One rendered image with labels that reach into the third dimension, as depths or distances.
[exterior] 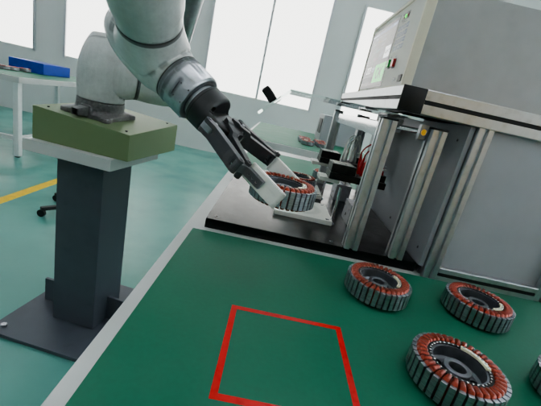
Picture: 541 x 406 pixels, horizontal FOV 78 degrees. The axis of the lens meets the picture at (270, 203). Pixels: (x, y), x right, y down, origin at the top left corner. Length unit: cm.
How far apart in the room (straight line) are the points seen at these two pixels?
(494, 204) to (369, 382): 49
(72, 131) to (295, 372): 107
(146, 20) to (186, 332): 41
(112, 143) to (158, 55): 66
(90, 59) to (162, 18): 78
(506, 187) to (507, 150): 8
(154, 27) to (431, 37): 55
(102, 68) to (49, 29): 547
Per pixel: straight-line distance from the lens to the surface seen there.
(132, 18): 55
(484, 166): 79
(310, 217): 85
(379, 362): 50
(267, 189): 51
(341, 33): 575
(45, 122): 136
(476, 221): 82
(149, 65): 61
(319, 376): 44
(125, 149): 119
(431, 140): 74
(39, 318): 171
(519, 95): 92
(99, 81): 130
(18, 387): 148
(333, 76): 567
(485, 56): 88
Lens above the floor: 104
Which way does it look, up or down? 17 degrees down
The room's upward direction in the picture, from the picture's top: 13 degrees clockwise
